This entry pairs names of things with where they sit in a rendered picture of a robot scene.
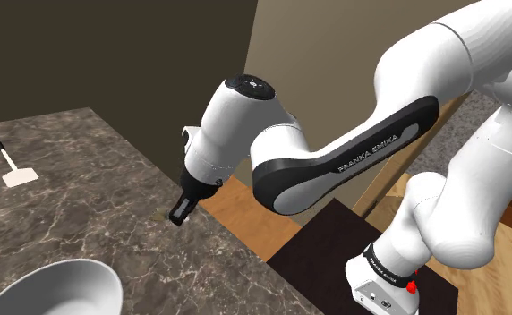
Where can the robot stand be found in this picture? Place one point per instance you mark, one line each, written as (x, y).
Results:
(325, 257)

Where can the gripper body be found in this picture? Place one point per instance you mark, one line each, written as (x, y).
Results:
(197, 186)

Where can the white bowl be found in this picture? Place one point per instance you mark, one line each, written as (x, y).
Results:
(68, 290)

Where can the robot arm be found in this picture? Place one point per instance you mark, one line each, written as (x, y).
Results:
(308, 170)

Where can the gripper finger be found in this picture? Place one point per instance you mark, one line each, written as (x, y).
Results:
(181, 211)

